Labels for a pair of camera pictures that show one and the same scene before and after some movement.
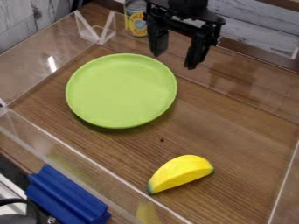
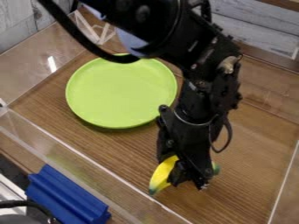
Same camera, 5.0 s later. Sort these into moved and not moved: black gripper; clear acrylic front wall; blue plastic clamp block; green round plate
Moved: black gripper
Not moved: clear acrylic front wall; green round plate; blue plastic clamp block
